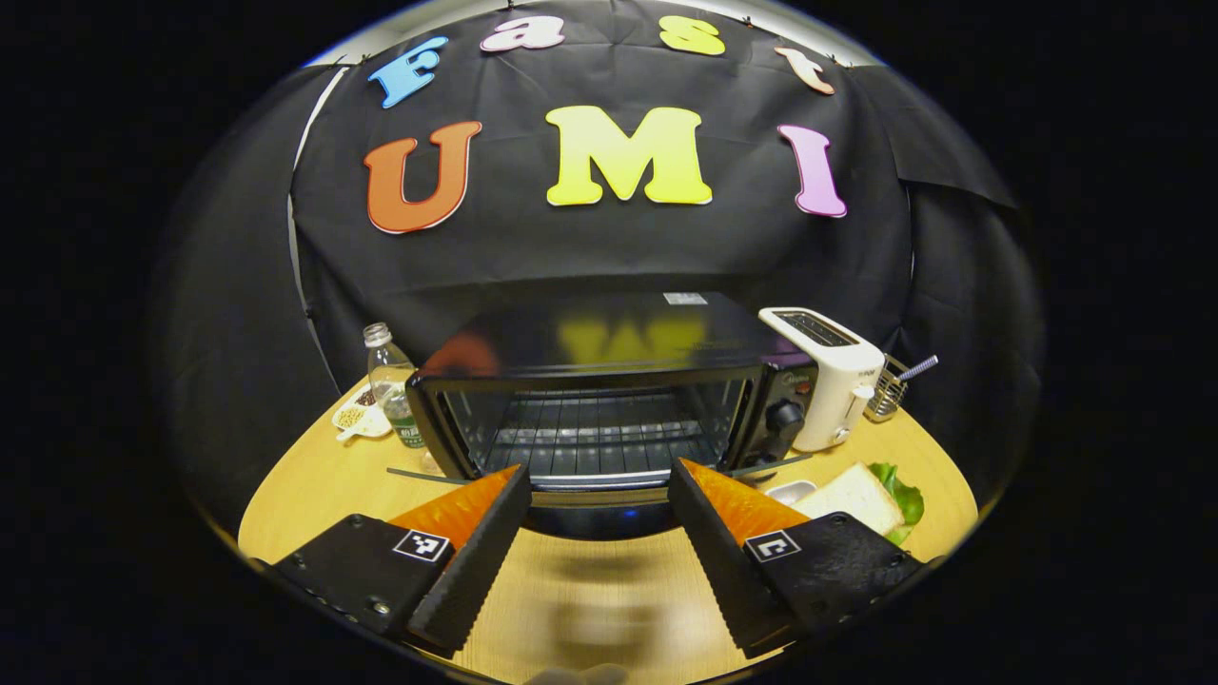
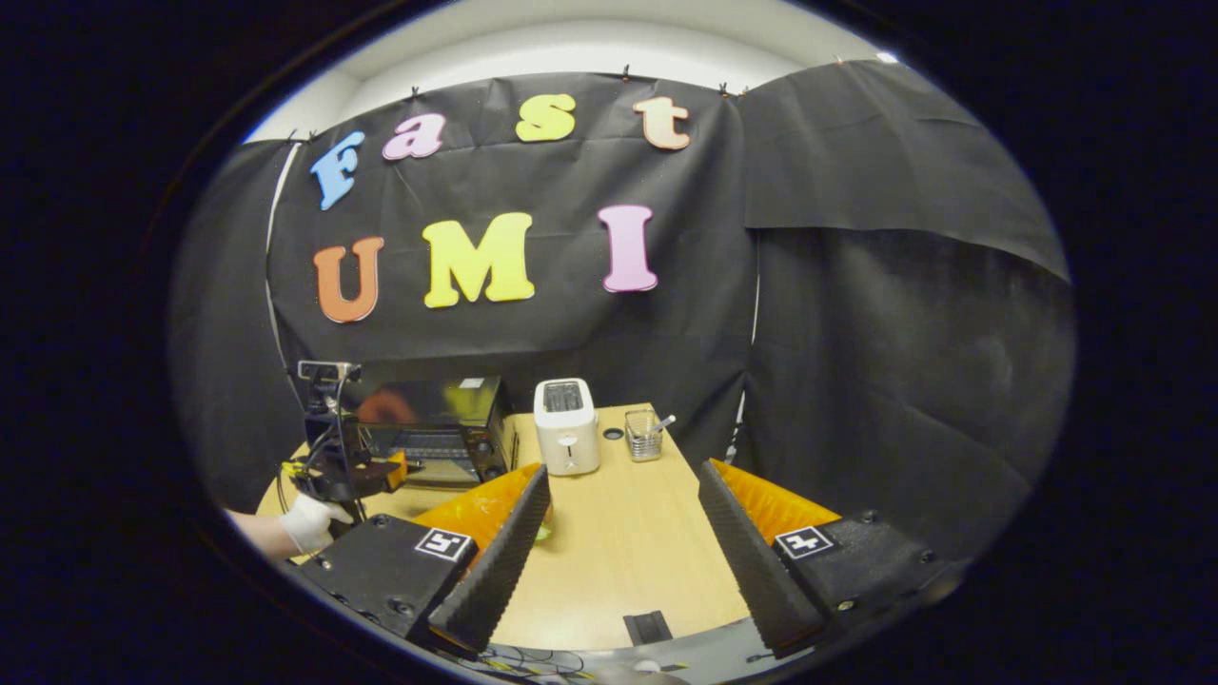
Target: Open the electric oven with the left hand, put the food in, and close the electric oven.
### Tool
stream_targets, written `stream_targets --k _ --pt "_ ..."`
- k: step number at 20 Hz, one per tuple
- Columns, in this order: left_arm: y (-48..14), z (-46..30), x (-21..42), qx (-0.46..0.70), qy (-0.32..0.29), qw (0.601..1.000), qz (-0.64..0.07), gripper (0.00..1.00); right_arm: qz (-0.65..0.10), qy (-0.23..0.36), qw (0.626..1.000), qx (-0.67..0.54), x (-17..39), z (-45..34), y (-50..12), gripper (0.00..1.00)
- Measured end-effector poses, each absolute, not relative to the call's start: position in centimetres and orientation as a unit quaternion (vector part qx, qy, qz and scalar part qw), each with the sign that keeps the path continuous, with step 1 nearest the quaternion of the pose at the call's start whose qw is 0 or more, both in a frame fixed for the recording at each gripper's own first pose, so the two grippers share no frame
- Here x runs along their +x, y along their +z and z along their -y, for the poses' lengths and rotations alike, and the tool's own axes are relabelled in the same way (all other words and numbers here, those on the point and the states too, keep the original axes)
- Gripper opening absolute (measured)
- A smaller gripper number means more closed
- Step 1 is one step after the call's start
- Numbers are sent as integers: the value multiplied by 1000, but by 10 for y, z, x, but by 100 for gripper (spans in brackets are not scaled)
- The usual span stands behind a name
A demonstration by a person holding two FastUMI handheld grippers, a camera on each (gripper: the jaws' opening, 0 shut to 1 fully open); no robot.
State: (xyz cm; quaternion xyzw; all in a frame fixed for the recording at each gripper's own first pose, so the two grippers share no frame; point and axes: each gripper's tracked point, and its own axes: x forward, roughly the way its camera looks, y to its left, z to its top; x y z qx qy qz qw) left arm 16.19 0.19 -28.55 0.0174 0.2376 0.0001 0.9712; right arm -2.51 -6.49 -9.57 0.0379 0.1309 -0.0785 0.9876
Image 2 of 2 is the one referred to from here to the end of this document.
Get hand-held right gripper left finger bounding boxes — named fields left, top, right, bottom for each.
left=295, top=463, right=553, bottom=659

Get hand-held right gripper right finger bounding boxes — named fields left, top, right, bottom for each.
left=699, top=460, right=962, bottom=659

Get black electric oven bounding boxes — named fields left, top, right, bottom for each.
left=338, top=376, right=520, bottom=492

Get black rectangular desk cover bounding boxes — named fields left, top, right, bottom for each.
left=623, top=611, right=674, bottom=646

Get white toaster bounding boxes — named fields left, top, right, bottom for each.
left=533, top=378, right=602, bottom=477

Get metal mesh basket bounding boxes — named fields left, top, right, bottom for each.
left=625, top=409, right=665, bottom=463

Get thin black cables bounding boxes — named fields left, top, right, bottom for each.
left=471, top=643, right=596, bottom=678

